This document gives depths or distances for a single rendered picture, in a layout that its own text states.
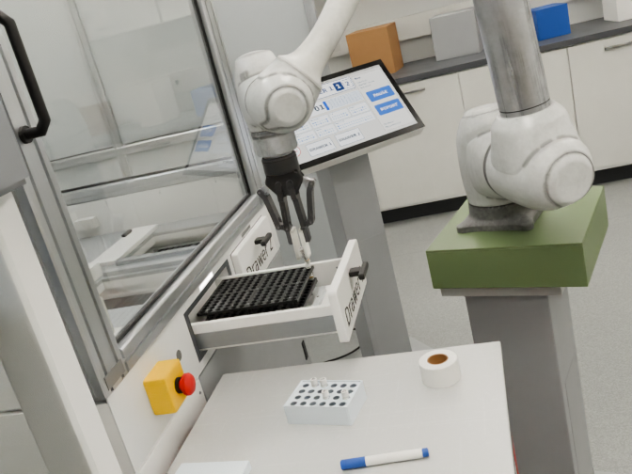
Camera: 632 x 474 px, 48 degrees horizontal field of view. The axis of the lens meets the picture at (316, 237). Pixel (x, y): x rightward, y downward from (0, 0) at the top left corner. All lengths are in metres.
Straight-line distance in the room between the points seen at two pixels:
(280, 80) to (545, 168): 0.53
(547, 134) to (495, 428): 0.58
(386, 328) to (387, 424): 1.45
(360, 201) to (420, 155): 1.96
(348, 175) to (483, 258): 0.95
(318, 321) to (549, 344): 0.61
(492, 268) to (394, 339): 1.14
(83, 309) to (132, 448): 0.25
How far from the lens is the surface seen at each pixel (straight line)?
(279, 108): 1.25
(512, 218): 1.67
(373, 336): 2.65
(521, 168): 1.45
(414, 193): 4.49
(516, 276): 1.61
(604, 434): 2.44
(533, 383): 1.84
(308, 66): 1.31
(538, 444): 1.94
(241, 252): 1.75
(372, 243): 2.55
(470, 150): 1.63
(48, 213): 1.13
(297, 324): 1.41
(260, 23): 3.10
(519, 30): 1.43
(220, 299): 1.55
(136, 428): 1.27
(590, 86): 4.45
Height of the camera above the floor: 1.45
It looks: 18 degrees down
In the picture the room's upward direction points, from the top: 14 degrees counter-clockwise
